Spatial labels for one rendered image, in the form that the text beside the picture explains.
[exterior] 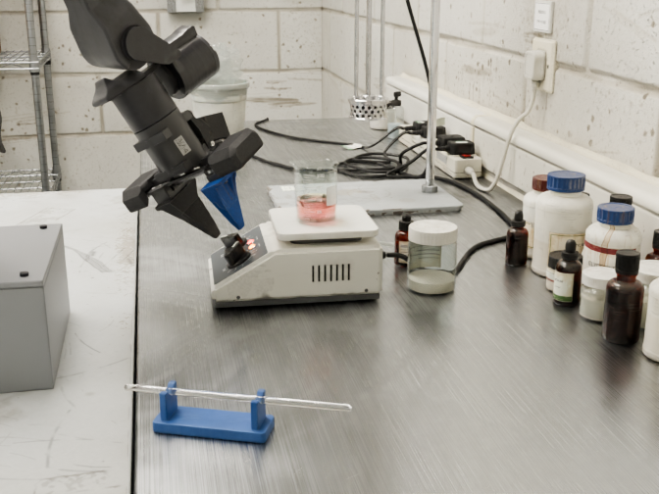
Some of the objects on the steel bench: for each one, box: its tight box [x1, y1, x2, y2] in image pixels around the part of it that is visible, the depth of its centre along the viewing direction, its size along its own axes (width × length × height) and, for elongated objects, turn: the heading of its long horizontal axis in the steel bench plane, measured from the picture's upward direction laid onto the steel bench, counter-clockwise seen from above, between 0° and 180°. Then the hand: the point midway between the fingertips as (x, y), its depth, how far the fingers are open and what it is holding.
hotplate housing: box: [208, 222, 386, 308], centre depth 111 cm, size 22×13×8 cm, turn 99°
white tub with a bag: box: [190, 41, 250, 139], centre depth 210 cm, size 14×14×21 cm
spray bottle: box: [387, 91, 404, 139], centre depth 208 cm, size 4×4×11 cm
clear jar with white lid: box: [407, 220, 458, 296], centre depth 111 cm, size 6×6×8 cm
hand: (214, 208), depth 105 cm, fingers open, 4 cm apart
